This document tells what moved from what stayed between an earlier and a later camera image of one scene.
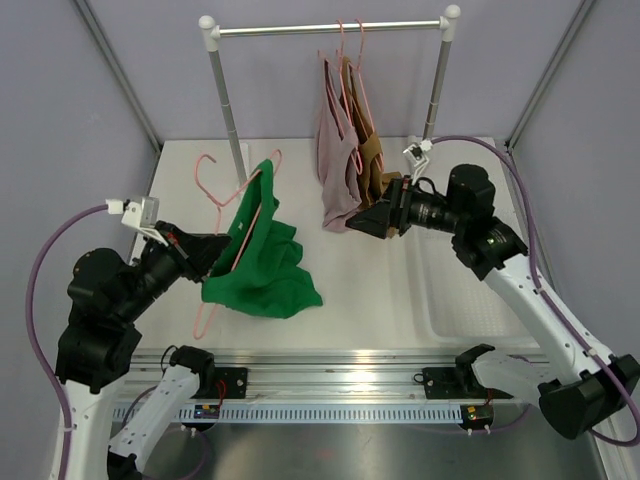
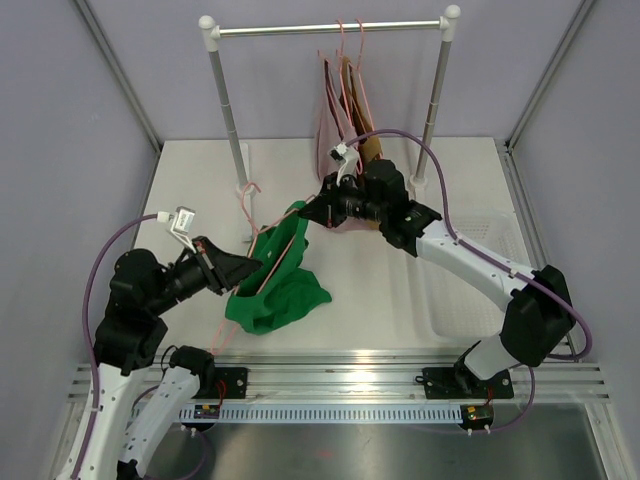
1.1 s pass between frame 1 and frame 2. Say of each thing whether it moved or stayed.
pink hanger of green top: moved
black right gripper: moved
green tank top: moved
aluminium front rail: stayed
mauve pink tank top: stayed
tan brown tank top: stayed
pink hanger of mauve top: stayed
